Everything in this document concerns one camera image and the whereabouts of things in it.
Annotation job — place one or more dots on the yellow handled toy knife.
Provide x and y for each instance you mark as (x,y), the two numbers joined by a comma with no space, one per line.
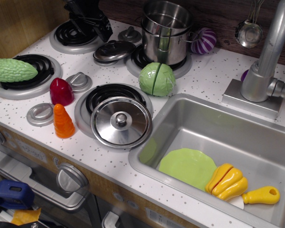
(265,195)

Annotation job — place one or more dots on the hanging steel ladle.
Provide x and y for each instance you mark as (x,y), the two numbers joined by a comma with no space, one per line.
(249,33)

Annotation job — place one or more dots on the purple toy behind faucet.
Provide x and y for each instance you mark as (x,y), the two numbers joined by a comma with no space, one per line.
(244,75)

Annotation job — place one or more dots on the back right stove burner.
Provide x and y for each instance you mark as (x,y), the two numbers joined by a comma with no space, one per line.
(137,61)

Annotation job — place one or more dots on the silver toy faucet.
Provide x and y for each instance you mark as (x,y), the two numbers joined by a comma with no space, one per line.
(260,92)

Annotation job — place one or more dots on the small steel pot lid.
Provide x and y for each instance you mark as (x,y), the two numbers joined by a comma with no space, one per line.
(114,50)

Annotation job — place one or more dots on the orange toy carrot piece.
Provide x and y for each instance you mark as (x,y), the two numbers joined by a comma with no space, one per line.
(64,127)

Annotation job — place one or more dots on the silver sink basin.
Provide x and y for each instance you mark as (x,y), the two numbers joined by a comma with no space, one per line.
(253,145)

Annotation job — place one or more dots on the purple striped toy onion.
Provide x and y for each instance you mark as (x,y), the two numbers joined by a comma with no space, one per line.
(205,42)

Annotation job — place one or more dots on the yellow toy squash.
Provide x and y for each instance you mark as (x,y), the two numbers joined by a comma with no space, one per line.
(227,182)

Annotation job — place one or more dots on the yellow tape piece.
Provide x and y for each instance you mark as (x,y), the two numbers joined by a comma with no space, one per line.
(25,216)

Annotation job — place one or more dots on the green toy bitter gourd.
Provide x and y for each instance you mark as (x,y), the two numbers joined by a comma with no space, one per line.
(12,70)

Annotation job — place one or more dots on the green plastic plate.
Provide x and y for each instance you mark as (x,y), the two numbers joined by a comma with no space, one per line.
(190,166)

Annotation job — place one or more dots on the stove burner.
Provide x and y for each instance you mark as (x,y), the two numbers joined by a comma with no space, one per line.
(48,69)
(137,61)
(68,40)
(92,98)

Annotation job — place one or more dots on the large steel pot lid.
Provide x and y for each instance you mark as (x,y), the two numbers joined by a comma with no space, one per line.
(121,122)

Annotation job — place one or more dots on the silver knob under small lid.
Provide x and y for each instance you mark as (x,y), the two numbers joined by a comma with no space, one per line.
(105,63)

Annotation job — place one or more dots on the silver oven door handle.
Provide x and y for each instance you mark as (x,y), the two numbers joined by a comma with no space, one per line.
(15,170)

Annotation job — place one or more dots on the green toy cabbage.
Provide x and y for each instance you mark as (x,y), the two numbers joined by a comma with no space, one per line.
(157,79)

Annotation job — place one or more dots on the lower steel pot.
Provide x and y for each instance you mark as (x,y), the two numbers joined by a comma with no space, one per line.
(167,49)

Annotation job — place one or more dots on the silver oven dial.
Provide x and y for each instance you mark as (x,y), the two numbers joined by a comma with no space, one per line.
(70,179)

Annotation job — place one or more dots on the front right stove burner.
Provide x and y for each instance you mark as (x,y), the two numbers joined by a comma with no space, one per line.
(92,98)

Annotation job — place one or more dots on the upper steel pot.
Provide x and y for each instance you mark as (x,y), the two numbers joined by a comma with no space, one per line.
(165,17)

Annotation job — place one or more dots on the silver knob middle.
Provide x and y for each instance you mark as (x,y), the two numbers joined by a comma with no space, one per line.
(79,82)

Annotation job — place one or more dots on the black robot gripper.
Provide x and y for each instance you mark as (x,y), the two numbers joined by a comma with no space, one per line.
(85,15)

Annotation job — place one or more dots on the silver knob back centre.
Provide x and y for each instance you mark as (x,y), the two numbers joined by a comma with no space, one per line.
(130,35)

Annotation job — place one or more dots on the red toy pepper piece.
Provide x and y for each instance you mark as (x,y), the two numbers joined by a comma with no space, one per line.
(61,92)

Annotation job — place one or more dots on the steel pot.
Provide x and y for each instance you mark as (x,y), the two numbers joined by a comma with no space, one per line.
(167,49)
(165,17)

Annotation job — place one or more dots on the silver knob front left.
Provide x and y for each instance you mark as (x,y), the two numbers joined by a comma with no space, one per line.
(41,115)

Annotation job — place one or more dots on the blue clamp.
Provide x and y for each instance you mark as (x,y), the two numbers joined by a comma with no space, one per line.
(15,195)

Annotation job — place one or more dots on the back left stove burner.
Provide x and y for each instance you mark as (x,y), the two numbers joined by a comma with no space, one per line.
(68,40)

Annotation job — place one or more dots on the front left stove burner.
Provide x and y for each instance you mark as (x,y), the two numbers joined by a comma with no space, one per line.
(48,69)

